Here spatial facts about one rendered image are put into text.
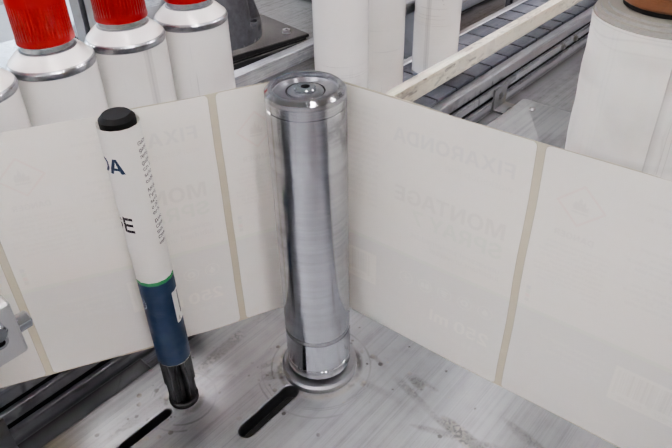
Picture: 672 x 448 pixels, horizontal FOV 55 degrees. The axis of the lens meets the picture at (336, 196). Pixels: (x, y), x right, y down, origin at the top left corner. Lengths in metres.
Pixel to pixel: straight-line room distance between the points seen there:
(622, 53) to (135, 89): 0.30
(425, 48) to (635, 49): 0.37
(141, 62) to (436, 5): 0.37
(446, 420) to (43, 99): 0.30
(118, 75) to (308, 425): 0.25
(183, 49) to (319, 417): 0.26
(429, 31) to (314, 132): 0.46
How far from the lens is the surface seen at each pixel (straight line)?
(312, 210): 0.31
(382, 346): 0.42
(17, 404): 0.47
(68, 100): 0.42
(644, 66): 0.40
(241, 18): 0.93
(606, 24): 0.41
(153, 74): 0.45
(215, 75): 0.48
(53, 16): 0.42
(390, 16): 0.63
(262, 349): 0.42
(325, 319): 0.35
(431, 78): 0.68
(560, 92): 0.87
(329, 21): 0.58
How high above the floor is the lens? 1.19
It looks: 35 degrees down
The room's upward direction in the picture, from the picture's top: 1 degrees counter-clockwise
